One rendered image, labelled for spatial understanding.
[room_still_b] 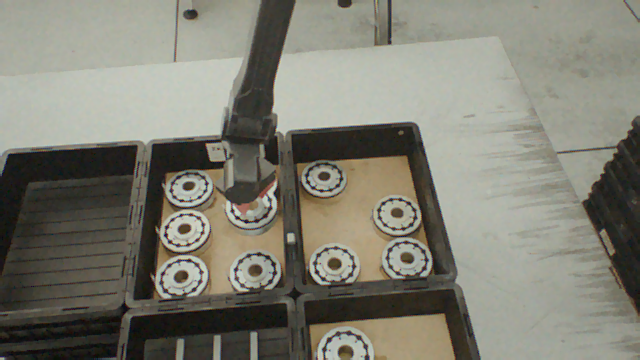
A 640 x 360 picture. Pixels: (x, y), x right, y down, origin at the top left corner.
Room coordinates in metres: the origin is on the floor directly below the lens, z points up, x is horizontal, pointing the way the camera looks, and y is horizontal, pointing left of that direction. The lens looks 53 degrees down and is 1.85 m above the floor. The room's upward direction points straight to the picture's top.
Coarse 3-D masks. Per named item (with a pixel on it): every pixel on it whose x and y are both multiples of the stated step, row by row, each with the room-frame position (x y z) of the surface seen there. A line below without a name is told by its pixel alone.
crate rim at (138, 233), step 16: (160, 144) 0.81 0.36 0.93; (144, 160) 0.76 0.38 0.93; (144, 176) 0.72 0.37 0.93; (144, 192) 0.68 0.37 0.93; (288, 192) 0.69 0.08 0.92; (144, 208) 0.64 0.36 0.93; (288, 208) 0.64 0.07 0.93; (288, 224) 0.60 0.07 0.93; (288, 256) 0.54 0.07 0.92; (128, 272) 0.50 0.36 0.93; (288, 272) 0.50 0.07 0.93; (128, 288) 0.47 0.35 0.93; (288, 288) 0.46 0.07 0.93; (128, 304) 0.43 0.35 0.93; (144, 304) 0.43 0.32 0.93; (160, 304) 0.44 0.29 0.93; (176, 304) 0.43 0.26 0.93
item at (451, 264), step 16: (320, 128) 0.86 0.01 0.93; (336, 128) 0.86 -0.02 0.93; (352, 128) 0.86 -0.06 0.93; (368, 128) 0.86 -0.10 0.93; (384, 128) 0.86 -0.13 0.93; (400, 128) 0.86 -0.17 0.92; (416, 128) 0.86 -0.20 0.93; (288, 144) 0.81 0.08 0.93; (416, 144) 0.81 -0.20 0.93; (288, 160) 0.76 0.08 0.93; (288, 176) 0.72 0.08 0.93; (432, 192) 0.68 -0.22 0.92; (432, 208) 0.64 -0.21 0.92; (448, 240) 0.57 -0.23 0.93; (448, 256) 0.53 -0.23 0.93; (304, 288) 0.46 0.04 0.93; (320, 288) 0.46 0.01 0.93; (336, 288) 0.46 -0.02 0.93; (352, 288) 0.46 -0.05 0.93
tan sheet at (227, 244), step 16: (208, 208) 0.71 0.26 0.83; (224, 224) 0.67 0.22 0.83; (160, 240) 0.63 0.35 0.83; (224, 240) 0.63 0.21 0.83; (240, 240) 0.63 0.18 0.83; (256, 240) 0.63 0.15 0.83; (272, 240) 0.63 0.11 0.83; (160, 256) 0.59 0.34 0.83; (208, 256) 0.59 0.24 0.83; (224, 256) 0.59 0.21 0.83; (224, 272) 0.55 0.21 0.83; (256, 272) 0.55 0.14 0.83; (224, 288) 0.52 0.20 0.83
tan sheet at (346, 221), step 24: (360, 168) 0.82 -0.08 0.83; (384, 168) 0.82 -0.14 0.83; (408, 168) 0.82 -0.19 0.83; (360, 192) 0.75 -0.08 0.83; (384, 192) 0.75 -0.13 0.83; (408, 192) 0.75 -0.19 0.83; (312, 216) 0.69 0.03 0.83; (336, 216) 0.69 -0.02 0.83; (360, 216) 0.69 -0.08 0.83; (312, 240) 0.63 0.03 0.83; (336, 240) 0.63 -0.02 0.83; (360, 240) 0.63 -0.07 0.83; (384, 240) 0.63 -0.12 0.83; (360, 264) 0.57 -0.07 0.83
